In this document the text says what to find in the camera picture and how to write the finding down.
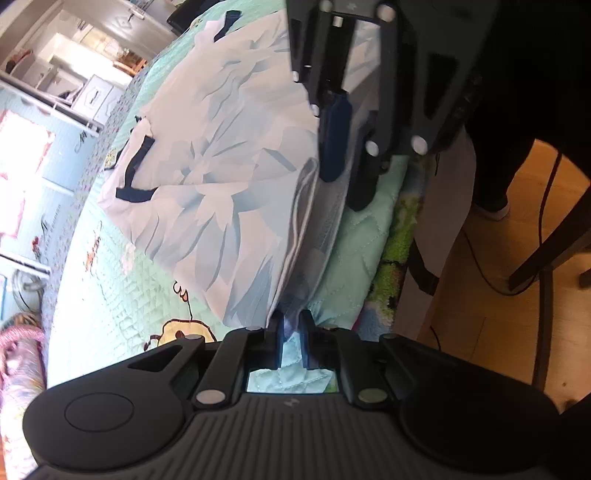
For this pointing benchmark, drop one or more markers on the black table leg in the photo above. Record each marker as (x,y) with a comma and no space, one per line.
(554,244)

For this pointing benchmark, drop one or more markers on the green quilted bee blanket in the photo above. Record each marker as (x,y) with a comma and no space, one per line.
(115,304)

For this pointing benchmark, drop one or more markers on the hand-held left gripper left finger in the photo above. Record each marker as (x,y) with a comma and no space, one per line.
(279,341)

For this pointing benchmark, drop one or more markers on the beige bed base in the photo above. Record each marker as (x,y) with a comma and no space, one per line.
(443,198)

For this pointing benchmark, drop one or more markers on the person's leg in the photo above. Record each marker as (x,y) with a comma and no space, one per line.
(531,92)

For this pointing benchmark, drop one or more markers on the blue yellow patterned pillow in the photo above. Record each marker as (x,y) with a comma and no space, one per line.
(21,321)

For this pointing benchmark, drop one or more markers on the purple floral bed sheet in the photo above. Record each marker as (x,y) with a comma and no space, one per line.
(92,175)

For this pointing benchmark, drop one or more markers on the white drawer cabinet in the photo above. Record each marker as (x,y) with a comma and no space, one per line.
(94,99)

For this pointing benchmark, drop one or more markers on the white shirt with navy trim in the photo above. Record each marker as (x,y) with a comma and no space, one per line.
(221,161)

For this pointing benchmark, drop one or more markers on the grey room door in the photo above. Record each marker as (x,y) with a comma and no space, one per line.
(124,21)

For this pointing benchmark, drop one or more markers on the sliding door wardrobe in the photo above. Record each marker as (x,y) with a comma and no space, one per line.
(41,194)

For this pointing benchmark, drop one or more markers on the pink folded quilt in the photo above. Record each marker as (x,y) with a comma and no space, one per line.
(21,397)

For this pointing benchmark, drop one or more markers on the pink bordered paper notice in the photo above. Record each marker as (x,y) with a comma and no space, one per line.
(21,170)

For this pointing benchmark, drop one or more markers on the person's shoe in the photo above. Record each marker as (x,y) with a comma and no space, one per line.
(491,210)

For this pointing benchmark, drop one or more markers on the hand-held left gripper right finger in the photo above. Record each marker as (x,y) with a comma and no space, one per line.
(304,341)

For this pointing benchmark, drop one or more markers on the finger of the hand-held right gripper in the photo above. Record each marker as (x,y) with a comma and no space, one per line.
(397,92)
(334,134)

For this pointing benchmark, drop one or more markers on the colourful fleece blanket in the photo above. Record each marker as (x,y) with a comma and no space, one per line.
(392,258)

